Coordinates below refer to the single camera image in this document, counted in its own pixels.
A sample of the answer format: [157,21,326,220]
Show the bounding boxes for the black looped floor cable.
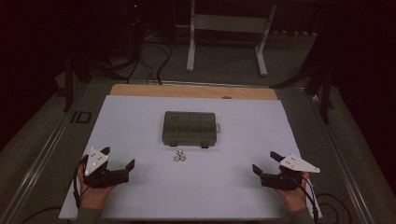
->
[314,192,353,224]

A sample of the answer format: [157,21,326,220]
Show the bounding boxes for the metal floor rail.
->
[306,90,376,224]
[0,83,92,224]

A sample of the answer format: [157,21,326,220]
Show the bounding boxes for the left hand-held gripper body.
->
[82,147,131,189]

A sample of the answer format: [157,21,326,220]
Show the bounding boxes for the person's right hand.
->
[275,174,310,213]

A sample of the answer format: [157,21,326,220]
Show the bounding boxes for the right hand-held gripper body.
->
[261,153,321,191]

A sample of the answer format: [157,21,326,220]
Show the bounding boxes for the hand-held gripper black cable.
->
[72,155,90,209]
[289,174,321,224]

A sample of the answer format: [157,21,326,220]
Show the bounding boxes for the wooden table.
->
[109,83,278,101]

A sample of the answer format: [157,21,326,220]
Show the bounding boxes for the dark device with red light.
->
[125,0,145,61]

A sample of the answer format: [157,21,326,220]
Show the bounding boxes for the white table board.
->
[58,94,323,220]

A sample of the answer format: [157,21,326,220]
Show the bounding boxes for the black floor cables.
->
[126,42,173,86]

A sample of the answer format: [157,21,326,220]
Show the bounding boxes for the black angled stand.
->
[270,31,336,125]

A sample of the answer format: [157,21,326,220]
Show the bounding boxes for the green plastic compartment box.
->
[162,110,221,149]

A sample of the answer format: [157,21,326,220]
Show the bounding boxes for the person's left hand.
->
[77,166,116,210]

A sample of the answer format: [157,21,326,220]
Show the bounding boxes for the left hand-held gripper black cable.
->
[72,155,90,209]

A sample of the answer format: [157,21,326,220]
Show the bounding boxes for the thin black floor cable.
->
[21,206,71,224]

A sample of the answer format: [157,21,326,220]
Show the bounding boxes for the black rectangular floor bracket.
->
[70,110,93,124]

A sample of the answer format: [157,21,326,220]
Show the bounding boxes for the right hand-held gripper black cable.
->
[289,174,321,224]

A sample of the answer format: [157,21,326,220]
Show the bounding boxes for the white metal stand frame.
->
[176,0,278,77]

